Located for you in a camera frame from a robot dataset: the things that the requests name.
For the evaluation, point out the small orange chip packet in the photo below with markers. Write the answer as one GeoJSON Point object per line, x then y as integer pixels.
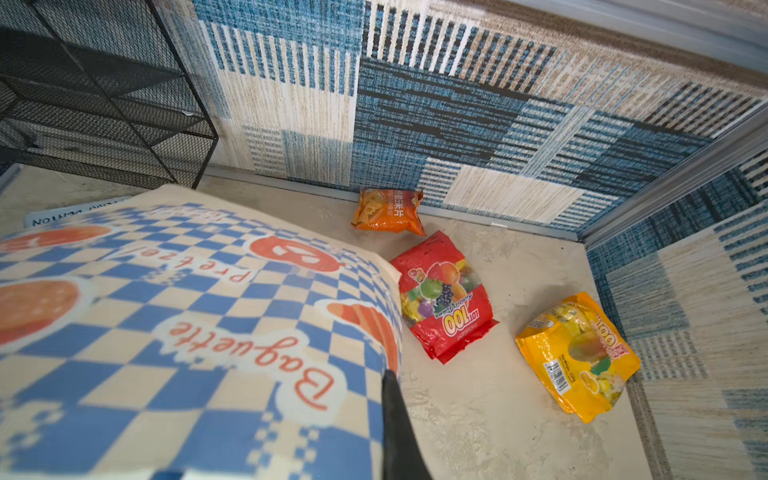
{"type": "Point", "coordinates": [389, 210]}

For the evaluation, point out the blue checkered paper bag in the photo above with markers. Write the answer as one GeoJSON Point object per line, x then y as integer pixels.
{"type": "Point", "coordinates": [177, 335]}

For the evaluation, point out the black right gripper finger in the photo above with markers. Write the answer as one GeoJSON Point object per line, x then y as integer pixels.
{"type": "Point", "coordinates": [402, 458]}

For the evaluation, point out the black wire shelf rack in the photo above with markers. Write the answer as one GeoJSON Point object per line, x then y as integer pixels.
{"type": "Point", "coordinates": [97, 89]}

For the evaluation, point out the red fruit candy bag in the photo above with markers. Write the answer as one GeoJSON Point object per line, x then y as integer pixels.
{"type": "Point", "coordinates": [444, 302]}

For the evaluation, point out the yellow mango candy bag right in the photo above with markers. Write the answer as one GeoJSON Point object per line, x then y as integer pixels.
{"type": "Point", "coordinates": [579, 356]}

